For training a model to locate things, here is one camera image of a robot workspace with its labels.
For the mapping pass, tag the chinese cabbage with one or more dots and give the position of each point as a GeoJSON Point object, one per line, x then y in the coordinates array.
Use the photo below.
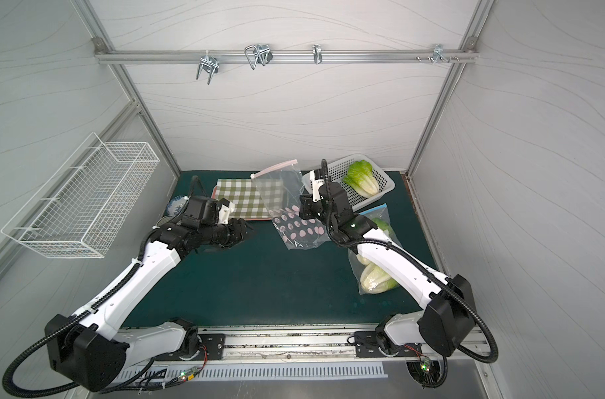
{"type": "Point", "coordinates": [361, 179]}
{"type": "Point", "coordinates": [374, 280]}
{"type": "Point", "coordinates": [385, 227]}

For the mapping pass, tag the white wire wall basket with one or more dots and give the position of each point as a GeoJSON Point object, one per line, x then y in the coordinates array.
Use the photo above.
{"type": "Point", "coordinates": [78, 212]}

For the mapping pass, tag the metal hook clamp left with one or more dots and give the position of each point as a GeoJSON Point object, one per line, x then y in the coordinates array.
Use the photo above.
{"type": "Point", "coordinates": [208, 66]}

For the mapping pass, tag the green checkered cloth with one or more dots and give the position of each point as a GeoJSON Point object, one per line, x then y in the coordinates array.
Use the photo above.
{"type": "Point", "coordinates": [253, 200]}

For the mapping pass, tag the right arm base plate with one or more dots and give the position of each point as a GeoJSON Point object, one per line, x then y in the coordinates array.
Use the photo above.
{"type": "Point", "coordinates": [366, 345]}

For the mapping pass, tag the white plastic basket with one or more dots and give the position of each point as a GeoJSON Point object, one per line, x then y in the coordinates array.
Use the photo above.
{"type": "Point", "coordinates": [338, 169]}

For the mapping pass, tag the blue floral bowl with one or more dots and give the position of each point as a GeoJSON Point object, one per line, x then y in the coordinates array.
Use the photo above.
{"type": "Point", "coordinates": [176, 205]}

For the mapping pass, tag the aluminium top rail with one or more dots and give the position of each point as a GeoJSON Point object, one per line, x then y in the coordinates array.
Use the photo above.
{"type": "Point", "coordinates": [282, 57]}

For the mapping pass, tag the metal hook clamp middle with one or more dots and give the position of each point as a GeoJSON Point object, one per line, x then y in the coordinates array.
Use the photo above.
{"type": "Point", "coordinates": [258, 54]}

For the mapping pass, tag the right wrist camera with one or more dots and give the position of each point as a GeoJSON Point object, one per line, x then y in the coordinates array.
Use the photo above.
{"type": "Point", "coordinates": [317, 180]}

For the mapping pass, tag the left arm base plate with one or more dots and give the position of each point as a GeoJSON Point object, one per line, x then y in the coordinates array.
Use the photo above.
{"type": "Point", "coordinates": [208, 346]}

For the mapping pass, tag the grey striped mug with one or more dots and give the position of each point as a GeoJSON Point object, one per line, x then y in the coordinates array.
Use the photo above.
{"type": "Point", "coordinates": [163, 220]}

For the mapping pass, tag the metal bracket right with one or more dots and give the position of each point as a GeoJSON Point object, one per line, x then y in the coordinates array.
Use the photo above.
{"type": "Point", "coordinates": [438, 56]}

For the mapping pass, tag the metal hook small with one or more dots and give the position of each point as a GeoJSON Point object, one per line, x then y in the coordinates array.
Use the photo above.
{"type": "Point", "coordinates": [317, 54]}

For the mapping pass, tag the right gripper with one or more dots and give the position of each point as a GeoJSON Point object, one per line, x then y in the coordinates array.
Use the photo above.
{"type": "Point", "coordinates": [310, 209]}

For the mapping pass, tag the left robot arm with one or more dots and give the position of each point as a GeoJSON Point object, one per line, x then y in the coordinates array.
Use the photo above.
{"type": "Point", "coordinates": [89, 347]}

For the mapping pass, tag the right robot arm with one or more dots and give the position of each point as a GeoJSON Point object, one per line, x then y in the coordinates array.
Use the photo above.
{"type": "Point", "coordinates": [444, 323]}

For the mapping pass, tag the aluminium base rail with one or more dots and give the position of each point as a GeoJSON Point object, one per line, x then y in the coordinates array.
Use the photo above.
{"type": "Point", "coordinates": [250, 344]}

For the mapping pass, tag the pink-dotted zipper bag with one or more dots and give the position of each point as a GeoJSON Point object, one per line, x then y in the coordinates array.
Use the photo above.
{"type": "Point", "coordinates": [296, 233]}

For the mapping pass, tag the white vented strip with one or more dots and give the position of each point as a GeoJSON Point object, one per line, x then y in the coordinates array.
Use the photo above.
{"type": "Point", "coordinates": [302, 371]}

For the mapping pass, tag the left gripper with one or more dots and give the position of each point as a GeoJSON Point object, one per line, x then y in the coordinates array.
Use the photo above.
{"type": "Point", "coordinates": [234, 232]}

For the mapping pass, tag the metal hook clamp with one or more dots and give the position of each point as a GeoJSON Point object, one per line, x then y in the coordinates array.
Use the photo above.
{"type": "Point", "coordinates": [258, 54]}
{"type": "Point", "coordinates": [208, 66]}

